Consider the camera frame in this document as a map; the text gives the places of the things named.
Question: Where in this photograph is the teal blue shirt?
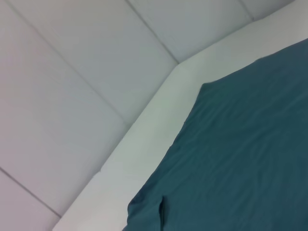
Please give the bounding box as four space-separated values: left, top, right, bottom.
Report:
121 38 308 231

